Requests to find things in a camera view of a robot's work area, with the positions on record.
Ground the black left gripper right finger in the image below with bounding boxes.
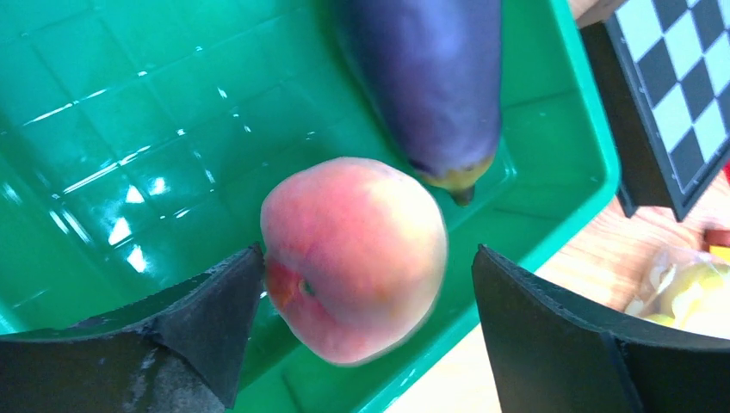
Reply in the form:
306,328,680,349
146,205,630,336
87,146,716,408
472,245,729,412

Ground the green plastic tray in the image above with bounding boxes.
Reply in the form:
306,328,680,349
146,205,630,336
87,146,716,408
1,1,620,412

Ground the yellow toy block car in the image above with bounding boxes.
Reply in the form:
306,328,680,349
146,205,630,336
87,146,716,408
702,228,729,262

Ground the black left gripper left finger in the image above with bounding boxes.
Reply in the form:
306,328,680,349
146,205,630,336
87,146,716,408
1,244,264,412

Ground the clear zip top bag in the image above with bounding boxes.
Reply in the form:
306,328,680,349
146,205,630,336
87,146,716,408
623,246,729,339

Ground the black grey checkerboard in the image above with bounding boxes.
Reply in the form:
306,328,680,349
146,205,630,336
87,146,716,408
578,0,729,220

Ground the dark purple fake eggplant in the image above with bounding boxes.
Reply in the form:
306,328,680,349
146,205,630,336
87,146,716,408
330,0,503,207

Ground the pink fake peach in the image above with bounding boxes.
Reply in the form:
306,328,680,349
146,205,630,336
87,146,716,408
260,157,449,367

